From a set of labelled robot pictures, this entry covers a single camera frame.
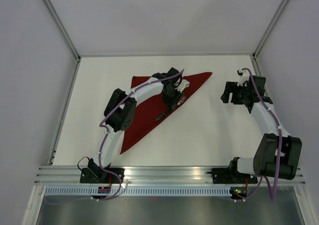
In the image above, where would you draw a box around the white slotted cable duct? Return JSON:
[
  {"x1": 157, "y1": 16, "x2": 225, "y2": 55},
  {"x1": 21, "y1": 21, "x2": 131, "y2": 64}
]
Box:
[{"x1": 44, "y1": 186, "x2": 231, "y2": 197}]

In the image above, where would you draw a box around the aluminium frame post right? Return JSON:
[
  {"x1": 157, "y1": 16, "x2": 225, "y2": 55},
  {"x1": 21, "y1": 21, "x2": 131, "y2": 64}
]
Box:
[{"x1": 250, "y1": 0, "x2": 290, "y2": 60}]

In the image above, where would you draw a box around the aluminium front rail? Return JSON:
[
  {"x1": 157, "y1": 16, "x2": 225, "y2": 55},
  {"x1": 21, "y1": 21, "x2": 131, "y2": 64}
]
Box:
[{"x1": 34, "y1": 165, "x2": 307, "y2": 185}]

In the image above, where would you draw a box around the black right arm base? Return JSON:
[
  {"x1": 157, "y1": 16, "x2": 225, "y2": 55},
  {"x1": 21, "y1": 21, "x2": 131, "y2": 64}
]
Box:
[{"x1": 208, "y1": 168, "x2": 258, "y2": 185}]

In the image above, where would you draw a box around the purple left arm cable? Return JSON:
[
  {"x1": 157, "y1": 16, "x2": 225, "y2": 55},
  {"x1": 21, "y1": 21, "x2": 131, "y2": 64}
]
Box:
[{"x1": 44, "y1": 69, "x2": 185, "y2": 205}]

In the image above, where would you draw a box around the aluminium frame post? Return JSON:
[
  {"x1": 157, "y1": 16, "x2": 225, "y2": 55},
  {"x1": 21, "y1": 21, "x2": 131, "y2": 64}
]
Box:
[
  {"x1": 42, "y1": 0, "x2": 81, "y2": 61},
  {"x1": 250, "y1": 0, "x2": 290, "y2": 60}
]

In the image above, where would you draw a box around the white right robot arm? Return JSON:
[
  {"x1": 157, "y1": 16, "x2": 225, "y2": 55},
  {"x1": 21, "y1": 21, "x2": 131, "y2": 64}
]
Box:
[{"x1": 221, "y1": 72, "x2": 302, "y2": 183}]

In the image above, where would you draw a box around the red cloth napkin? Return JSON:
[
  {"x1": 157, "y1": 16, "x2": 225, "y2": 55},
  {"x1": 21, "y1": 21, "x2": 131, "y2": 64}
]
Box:
[{"x1": 120, "y1": 72, "x2": 212, "y2": 154}]

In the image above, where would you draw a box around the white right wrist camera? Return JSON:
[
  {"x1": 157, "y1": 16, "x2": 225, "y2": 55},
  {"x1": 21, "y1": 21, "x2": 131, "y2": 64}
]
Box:
[{"x1": 237, "y1": 68, "x2": 250, "y2": 86}]

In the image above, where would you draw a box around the aluminium frame post left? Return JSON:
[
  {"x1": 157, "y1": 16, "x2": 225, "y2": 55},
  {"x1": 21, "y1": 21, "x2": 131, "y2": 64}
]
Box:
[{"x1": 42, "y1": 0, "x2": 81, "y2": 61}]

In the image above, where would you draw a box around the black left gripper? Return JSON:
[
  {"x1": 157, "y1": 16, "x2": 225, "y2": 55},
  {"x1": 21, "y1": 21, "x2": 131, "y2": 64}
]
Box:
[{"x1": 161, "y1": 86, "x2": 184, "y2": 111}]

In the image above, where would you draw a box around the fork with green handle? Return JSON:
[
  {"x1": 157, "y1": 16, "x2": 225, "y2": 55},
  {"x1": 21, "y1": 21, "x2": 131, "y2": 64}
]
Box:
[{"x1": 156, "y1": 95, "x2": 186, "y2": 121}]

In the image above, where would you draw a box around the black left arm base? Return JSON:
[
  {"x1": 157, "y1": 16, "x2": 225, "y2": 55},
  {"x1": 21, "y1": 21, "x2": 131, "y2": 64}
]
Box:
[{"x1": 80, "y1": 168, "x2": 125, "y2": 184}]

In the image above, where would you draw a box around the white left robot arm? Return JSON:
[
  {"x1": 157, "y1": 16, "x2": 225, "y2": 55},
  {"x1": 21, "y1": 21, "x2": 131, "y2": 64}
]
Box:
[{"x1": 87, "y1": 67, "x2": 190, "y2": 183}]

